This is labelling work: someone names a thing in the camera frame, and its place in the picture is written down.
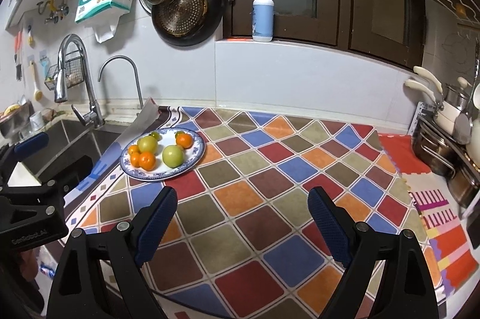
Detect large green apple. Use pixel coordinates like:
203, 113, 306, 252
162, 145, 185, 169

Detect tangerine on plate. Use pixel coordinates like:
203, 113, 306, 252
175, 131, 194, 149

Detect large orange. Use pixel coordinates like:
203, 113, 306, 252
138, 151, 156, 172

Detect orange tangerine with stem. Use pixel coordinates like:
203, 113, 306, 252
130, 152, 141, 168

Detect thin gooseneck faucet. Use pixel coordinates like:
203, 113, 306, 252
97, 55, 144, 111

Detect blue white porcelain plate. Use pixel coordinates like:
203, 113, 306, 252
120, 128, 206, 181

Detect red patterned cloth mat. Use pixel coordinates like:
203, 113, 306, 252
379, 133, 479, 297

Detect blue pump soap bottle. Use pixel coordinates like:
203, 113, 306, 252
252, 0, 274, 42

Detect chrome kitchen faucet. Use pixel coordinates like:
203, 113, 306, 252
53, 33, 106, 129

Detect steel kitchen sink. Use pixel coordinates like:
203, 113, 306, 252
8, 120, 127, 191

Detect small orange tangerine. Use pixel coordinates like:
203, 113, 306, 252
128, 145, 139, 155

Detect wire sponge basket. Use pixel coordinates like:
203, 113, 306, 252
44, 50, 84, 90

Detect steel pots with white handles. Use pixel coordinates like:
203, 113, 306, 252
403, 66, 479, 211

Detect black frying pan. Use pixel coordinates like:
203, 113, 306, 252
151, 0, 224, 47

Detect yellow-green apple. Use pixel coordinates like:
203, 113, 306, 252
137, 135, 159, 154

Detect small green tangerine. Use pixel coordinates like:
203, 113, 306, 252
150, 131, 162, 141

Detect colourful checkered table mat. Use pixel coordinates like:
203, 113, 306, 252
63, 105, 451, 319

